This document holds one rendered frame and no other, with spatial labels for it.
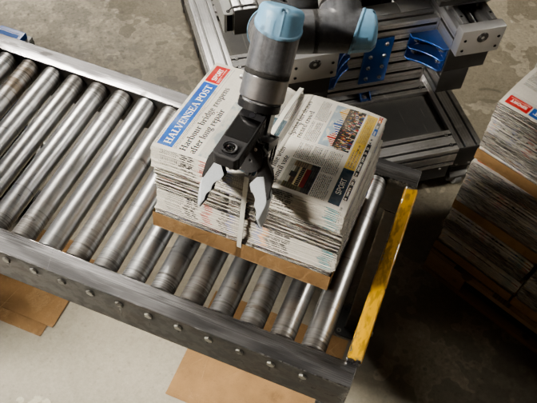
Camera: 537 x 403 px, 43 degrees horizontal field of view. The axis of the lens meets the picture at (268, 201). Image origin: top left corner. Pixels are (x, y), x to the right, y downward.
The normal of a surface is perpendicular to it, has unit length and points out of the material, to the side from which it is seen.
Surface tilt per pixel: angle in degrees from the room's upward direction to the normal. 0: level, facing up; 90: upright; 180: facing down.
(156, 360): 0
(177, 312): 0
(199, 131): 8
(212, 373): 0
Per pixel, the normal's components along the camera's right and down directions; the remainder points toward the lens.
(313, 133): 0.07, -0.70
